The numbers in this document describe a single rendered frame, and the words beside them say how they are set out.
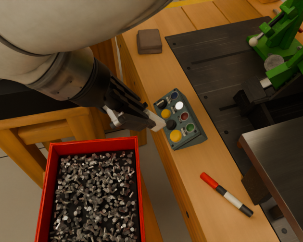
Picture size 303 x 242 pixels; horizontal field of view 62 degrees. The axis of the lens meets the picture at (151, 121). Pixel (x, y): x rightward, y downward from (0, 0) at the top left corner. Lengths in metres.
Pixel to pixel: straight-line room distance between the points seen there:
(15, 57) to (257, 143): 0.32
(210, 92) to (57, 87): 0.50
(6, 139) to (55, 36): 0.75
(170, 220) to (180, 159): 0.90
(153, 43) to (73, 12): 0.68
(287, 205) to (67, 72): 0.32
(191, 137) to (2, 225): 1.31
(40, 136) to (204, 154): 0.56
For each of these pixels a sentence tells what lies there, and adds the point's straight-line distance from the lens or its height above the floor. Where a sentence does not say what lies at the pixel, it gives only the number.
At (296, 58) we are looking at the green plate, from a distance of 0.54.
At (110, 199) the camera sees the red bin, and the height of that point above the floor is 0.87.
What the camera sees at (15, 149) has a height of 0.69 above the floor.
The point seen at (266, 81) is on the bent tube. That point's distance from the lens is 0.69.
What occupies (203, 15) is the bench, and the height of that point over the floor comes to 0.88.
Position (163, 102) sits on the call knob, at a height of 0.94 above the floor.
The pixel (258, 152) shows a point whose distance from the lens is 0.39.
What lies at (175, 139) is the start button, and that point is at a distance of 0.60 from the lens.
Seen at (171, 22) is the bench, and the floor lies 0.88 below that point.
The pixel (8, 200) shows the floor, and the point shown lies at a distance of 1.72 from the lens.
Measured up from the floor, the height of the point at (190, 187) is 0.90.
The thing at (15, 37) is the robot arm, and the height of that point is 1.32.
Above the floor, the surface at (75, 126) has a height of 0.76.
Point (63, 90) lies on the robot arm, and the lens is 0.35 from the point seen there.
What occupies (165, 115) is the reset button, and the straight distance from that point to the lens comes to 0.63.
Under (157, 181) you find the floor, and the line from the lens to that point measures 1.55.
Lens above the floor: 1.44
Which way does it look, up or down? 55 degrees down
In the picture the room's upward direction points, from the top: straight up
